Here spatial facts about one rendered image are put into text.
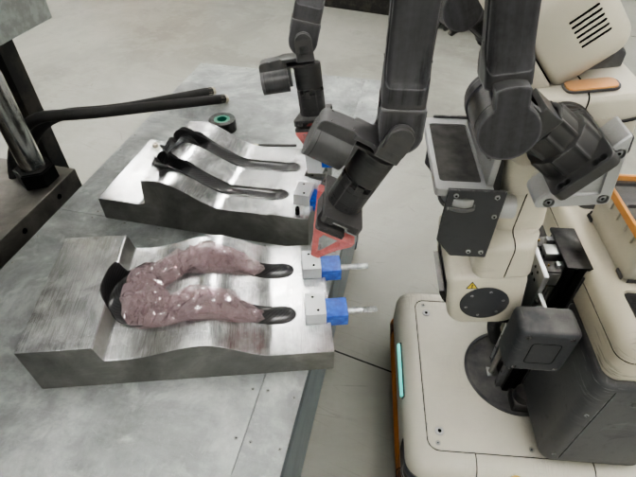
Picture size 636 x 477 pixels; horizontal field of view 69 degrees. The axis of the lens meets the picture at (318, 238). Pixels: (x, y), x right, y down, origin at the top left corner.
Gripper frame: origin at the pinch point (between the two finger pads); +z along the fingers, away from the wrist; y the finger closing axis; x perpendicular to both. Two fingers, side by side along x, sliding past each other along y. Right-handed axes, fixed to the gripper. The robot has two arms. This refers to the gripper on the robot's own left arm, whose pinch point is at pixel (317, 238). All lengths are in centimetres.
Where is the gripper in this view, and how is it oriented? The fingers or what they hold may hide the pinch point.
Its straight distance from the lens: 78.3
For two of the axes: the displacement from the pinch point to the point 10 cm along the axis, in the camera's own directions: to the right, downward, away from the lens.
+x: 8.9, 3.6, 2.7
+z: -4.4, 6.3, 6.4
